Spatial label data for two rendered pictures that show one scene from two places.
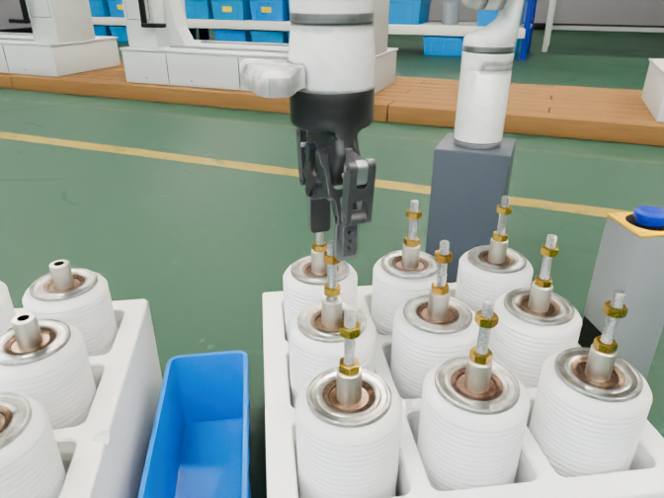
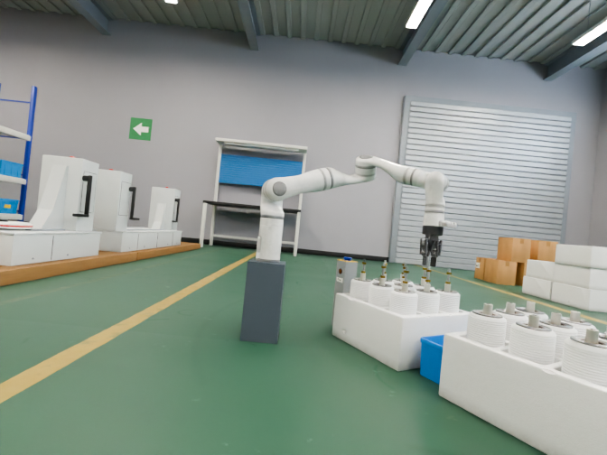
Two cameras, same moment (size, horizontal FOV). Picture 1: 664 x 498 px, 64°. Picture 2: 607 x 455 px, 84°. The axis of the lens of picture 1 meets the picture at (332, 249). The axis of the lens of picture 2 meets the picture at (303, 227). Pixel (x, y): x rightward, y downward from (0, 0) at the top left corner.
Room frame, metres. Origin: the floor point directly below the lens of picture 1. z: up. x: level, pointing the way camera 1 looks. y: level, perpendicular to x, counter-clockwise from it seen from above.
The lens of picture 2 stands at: (1.43, 1.00, 0.44)
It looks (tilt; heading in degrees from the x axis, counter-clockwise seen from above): 0 degrees down; 248
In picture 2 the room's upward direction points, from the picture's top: 6 degrees clockwise
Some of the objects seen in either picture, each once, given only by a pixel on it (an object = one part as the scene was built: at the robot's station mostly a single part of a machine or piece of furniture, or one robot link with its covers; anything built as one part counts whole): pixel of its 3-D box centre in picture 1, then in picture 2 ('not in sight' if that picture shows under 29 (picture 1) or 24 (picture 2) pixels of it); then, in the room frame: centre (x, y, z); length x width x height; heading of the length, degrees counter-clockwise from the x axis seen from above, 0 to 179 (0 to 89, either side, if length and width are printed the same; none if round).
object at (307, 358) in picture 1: (331, 387); (424, 315); (0.49, 0.00, 0.16); 0.10 x 0.10 x 0.18
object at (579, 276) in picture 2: not in sight; (592, 277); (-2.13, -0.80, 0.27); 0.39 x 0.39 x 0.18; 69
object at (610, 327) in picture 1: (610, 328); not in sight; (0.40, -0.25, 0.30); 0.01 x 0.01 x 0.08
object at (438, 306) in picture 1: (438, 303); not in sight; (0.50, -0.12, 0.26); 0.02 x 0.02 x 0.03
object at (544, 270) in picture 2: not in sight; (558, 272); (-2.29, -1.17, 0.27); 0.39 x 0.39 x 0.18; 71
